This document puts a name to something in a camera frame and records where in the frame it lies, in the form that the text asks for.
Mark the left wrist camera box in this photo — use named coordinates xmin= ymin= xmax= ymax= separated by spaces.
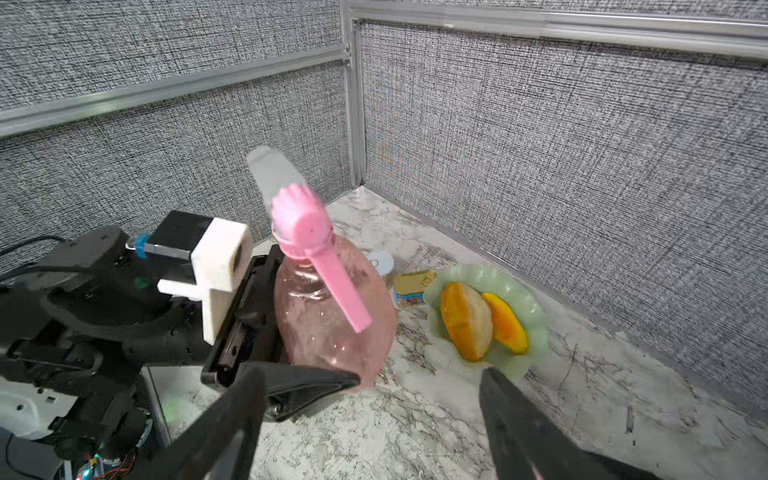
xmin=126 ymin=210 xmax=254 ymax=345

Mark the yellow mango slice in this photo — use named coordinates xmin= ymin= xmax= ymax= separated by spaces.
xmin=481 ymin=292 xmax=529 ymax=355

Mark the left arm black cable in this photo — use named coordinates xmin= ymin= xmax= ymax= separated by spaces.
xmin=0 ymin=233 xmax=67 ymax=283

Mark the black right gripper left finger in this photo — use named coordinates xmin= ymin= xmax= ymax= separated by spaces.
xmin=128 ymin=365 xmax=266 ymax=479

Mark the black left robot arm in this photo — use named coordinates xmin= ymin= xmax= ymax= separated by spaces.
xmin=1 ymin=211 xmax=360 ymax=479

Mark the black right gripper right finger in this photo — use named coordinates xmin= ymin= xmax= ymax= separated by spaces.
xmin=479 ymin=367 xmax=656 ymax=479

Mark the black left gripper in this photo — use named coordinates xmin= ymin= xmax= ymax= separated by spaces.
xmin=200 ymin=245 xmax=360 ymax=420

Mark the green scalloped plate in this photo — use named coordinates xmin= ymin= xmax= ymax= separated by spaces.
xmin=423 ymin=265 xmax=550 ymax=381

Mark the small round white can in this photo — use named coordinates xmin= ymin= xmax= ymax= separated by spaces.
xmin=367 ymin=250 xmax=395 ymax=277

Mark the translucent pink spray bottle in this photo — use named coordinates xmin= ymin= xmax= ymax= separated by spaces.
xmin=274 ymin=235 xmax=398 ymax=388

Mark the orange bread roll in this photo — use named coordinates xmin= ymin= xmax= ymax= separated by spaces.
xmin=440 ymin=282 xmax=493 ymax=362

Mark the grey pink spray nozzle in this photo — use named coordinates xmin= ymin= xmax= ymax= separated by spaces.
xmin=246 ymin=146 xmax=373 ymax=333

